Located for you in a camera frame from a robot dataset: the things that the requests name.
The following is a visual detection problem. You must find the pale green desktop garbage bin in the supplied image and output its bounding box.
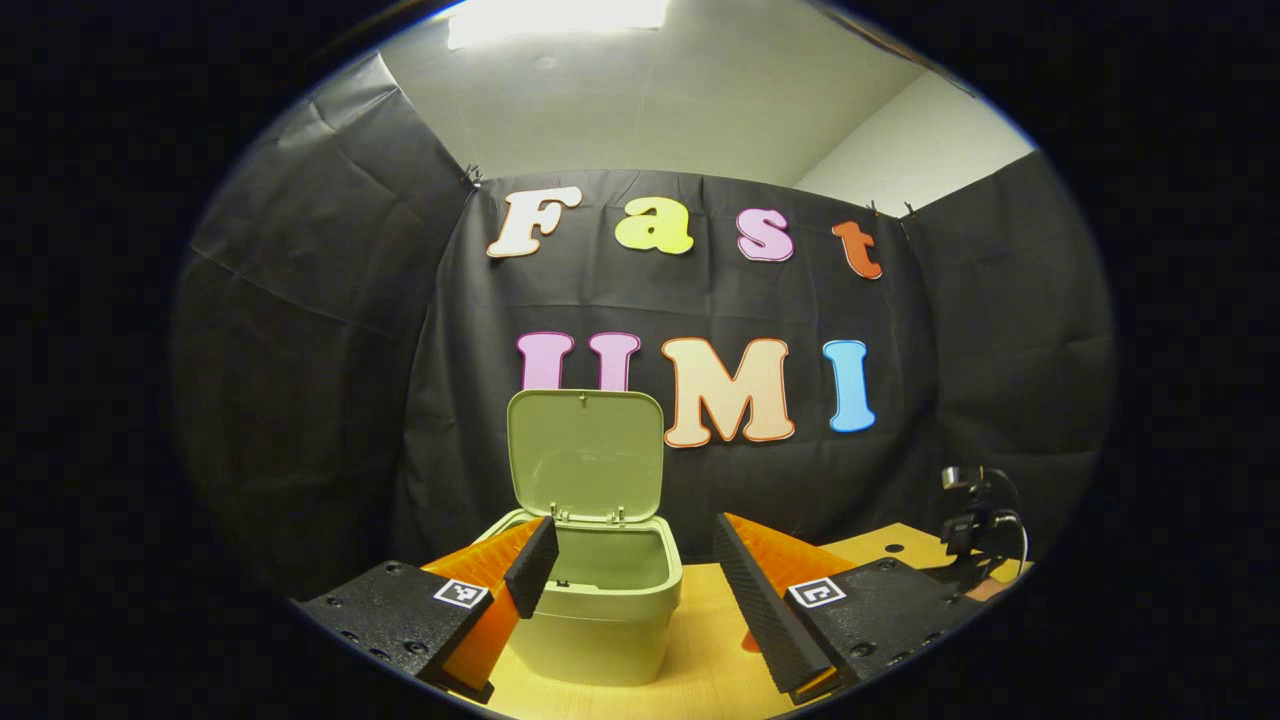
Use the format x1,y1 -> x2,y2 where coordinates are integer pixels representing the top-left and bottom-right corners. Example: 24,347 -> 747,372
475,388 -> 685,689

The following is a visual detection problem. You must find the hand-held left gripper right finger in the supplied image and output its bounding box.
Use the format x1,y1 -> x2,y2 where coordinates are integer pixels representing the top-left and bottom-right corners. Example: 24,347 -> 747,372
712,512 -> 986,706

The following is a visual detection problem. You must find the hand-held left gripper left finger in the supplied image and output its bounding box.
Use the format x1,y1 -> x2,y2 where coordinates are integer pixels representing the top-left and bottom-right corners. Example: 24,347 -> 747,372
298,515 -> 561,706

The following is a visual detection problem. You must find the black backdrop cloth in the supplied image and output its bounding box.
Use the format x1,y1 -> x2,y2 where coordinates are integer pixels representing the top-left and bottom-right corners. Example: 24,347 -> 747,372
170,50 -> 1116,601

